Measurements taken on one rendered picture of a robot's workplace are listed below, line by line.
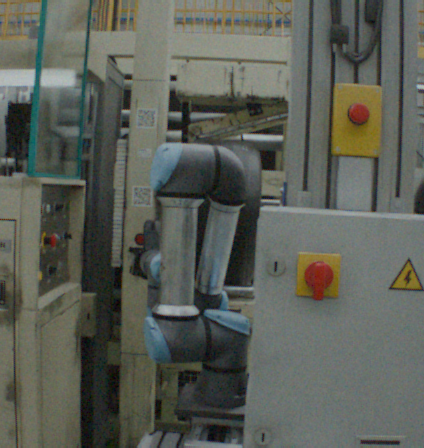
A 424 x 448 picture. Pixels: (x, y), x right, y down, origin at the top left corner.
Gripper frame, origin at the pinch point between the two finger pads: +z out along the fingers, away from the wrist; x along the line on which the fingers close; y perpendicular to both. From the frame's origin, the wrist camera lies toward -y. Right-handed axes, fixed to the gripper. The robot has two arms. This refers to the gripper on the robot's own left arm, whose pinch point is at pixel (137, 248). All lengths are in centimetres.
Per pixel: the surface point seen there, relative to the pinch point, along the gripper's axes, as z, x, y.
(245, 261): 9.2, 40.9, -0.7
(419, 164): 737, 682, -185
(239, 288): 15.8, 43.5, 9.6
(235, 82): 49, 40, -70
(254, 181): 8.4, 38.5, -28.4
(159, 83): 35, 6, -59
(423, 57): 430, 425, -264
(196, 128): 68, 33, -50
